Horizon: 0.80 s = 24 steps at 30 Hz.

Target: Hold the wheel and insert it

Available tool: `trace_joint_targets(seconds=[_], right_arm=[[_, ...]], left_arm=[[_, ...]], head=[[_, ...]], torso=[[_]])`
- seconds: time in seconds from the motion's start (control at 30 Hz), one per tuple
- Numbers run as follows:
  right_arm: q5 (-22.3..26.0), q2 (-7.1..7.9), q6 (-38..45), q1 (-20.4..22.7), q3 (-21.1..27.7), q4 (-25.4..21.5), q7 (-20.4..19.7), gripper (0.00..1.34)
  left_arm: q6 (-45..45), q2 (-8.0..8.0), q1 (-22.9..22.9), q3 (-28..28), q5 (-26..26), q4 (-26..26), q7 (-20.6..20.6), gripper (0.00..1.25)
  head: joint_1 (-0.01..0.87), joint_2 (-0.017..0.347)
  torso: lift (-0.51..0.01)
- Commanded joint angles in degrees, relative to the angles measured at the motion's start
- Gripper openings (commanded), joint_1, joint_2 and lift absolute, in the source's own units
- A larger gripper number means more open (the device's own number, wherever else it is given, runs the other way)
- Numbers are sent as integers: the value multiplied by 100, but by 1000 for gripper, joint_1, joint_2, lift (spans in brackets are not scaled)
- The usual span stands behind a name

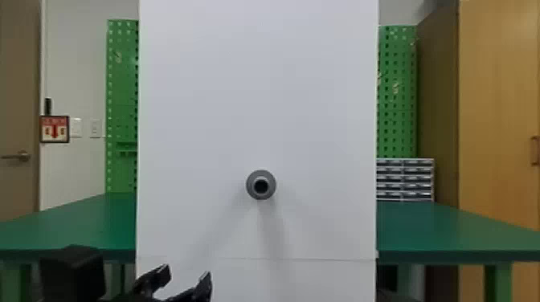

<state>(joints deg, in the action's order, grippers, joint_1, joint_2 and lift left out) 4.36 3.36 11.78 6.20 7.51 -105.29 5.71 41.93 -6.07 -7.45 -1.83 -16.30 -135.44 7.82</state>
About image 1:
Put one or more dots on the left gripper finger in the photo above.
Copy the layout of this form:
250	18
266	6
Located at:
152	279
198	293

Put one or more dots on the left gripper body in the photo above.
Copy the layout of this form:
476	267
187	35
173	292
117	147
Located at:
139	299

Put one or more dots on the grey round peg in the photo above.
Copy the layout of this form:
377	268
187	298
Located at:
252	185

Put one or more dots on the white panel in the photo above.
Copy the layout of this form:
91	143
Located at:
257	84

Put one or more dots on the brown door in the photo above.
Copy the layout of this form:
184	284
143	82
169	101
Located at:
19	105

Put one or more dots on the white drawer cabinet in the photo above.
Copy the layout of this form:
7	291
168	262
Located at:
404	179

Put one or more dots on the wooden cupboard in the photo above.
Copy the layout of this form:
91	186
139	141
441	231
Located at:
485	118

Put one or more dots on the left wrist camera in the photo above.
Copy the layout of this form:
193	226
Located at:
71	274

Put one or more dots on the white wall switch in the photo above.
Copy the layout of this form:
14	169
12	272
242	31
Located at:
95	128
76	127

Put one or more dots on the red wall sign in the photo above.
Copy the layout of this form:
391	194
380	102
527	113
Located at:
54	129

